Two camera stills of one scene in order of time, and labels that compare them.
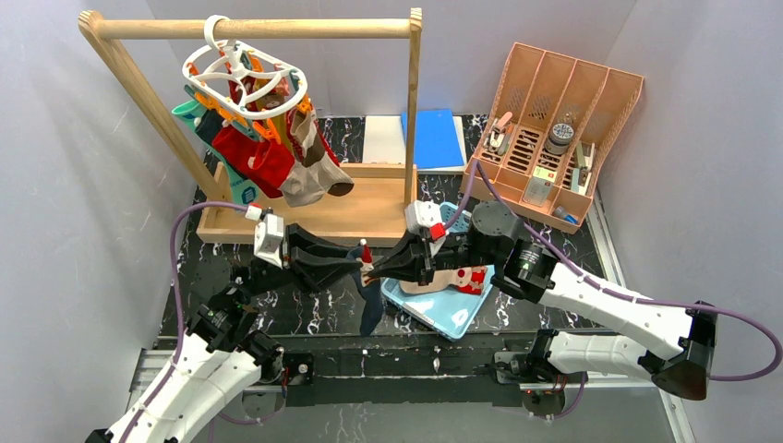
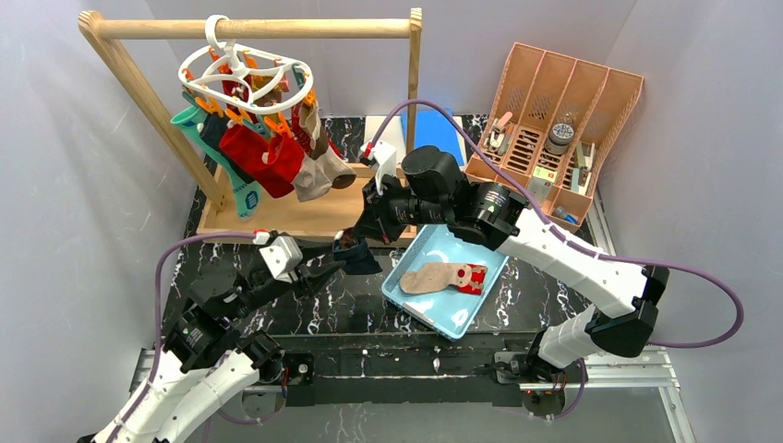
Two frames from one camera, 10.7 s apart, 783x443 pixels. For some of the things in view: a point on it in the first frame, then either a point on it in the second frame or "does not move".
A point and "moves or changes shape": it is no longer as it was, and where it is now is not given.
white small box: (539, 185) does not move
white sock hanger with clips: (241, 77) moves or changes shape
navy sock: (368, 288) moves or changes shape
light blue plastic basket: (451, 311) does not move
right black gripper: (422, 263) -> (374, 216)
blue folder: (437, 139) does not move
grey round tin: (560, 138) does not move
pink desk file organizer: (553, 119) does not move
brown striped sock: (331, 178) moves or changes shape
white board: (383, 142) does not move
